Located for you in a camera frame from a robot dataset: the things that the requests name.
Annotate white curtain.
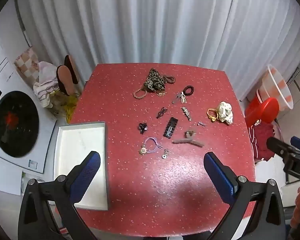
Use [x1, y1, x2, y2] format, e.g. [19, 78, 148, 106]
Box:
[16, 0, 300, 103]

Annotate black bow hair clip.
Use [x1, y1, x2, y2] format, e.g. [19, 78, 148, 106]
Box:
[156, 107, 168, 119]

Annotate red plastic basin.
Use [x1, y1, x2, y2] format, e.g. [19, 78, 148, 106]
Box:
[244, 97, 280, 128]

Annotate checkered cloth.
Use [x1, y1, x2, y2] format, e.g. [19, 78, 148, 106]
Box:
[14, 47, 42, 80]

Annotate white and orange basin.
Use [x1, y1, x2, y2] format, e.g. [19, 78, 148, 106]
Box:
[261, 64, 294, 110]

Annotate rhinestone hair clip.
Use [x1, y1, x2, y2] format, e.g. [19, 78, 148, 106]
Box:
[181, 106, 192, 121]

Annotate red cloth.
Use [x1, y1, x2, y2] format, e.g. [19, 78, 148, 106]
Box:
[248, 122, 283, 161]

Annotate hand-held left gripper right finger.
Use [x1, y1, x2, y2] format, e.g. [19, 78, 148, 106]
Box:
[204, 151, 285, 240]

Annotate white rectangular tray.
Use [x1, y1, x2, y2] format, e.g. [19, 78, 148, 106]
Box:
[53, 121, 109, 210]

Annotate yellow crumpled bag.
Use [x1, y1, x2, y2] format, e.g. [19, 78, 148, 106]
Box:
[50, 90, 80, 123]

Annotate pink towel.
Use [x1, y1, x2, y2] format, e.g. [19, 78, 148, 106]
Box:
[33, 61, 59, 108]

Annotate white floral scrunchie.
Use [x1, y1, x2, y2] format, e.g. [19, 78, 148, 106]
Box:
[216, 101, 234, 125]

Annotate yellow hair tie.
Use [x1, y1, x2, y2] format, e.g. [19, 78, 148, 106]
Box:
[206, 108, 219, 123]

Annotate brown braided hair tie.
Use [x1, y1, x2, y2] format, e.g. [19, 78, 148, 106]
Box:
[133, 87, 149, 99]

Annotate black beaded snap clip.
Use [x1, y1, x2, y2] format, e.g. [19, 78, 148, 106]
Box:
[163, 116, 179, 139]

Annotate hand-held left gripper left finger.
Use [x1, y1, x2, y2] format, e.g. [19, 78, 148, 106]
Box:
[18, 151, 101, 240]

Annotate white washing machine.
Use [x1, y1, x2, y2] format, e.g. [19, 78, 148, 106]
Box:
[0, 40, 58, 174]

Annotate purple hair tie with flower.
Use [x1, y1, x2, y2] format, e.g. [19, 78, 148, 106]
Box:
[139, 137, 164, 154]

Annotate leopard print scrunchie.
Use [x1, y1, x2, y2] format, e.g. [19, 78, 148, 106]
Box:
[143, 68, 167, 92]

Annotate brown claw clip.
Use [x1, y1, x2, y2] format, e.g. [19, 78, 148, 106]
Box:
[172, 130, 206, 148]

